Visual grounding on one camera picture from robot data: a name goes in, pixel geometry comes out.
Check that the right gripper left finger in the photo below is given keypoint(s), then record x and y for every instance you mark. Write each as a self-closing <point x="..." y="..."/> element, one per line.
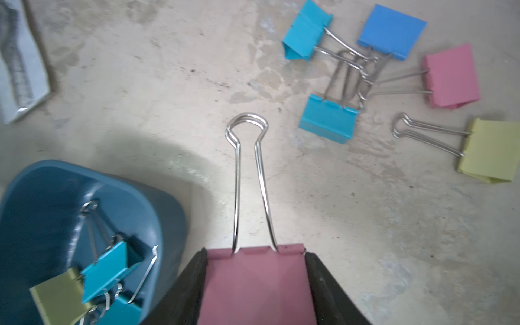
<point x="181" y="304"/>

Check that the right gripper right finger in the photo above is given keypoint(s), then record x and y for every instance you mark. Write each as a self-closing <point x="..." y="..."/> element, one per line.
<point x="331" y="304"/>

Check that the pink binder clip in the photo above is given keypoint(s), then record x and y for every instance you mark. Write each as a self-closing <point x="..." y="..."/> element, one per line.
<point x="255" y="285"/>
<point x="450" y="78"/>

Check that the teal binder clip front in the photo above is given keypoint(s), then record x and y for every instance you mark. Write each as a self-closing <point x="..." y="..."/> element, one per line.
<point x="116" y="262"/>

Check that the yellow binder clip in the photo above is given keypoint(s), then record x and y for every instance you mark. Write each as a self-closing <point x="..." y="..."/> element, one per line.
<point x="59" y="300"/>
<point x="490" y="152"/>

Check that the teal plastic storage box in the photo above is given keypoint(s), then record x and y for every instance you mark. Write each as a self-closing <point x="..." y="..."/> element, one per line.
<point x="55" y="215"/>

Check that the yellow binder clip back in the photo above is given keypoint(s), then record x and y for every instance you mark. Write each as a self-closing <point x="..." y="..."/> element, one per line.
<point x="490" y="152"/>

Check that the pink binder clip back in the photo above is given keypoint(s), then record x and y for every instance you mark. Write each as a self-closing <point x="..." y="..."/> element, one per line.
<point x="450" y="78"/>

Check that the white ruler package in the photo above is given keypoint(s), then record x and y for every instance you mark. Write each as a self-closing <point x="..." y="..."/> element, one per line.
<point x="25" y="82"/>

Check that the blue binder clip back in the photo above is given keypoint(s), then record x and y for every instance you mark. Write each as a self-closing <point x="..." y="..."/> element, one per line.
<point x="388" y="34"/>

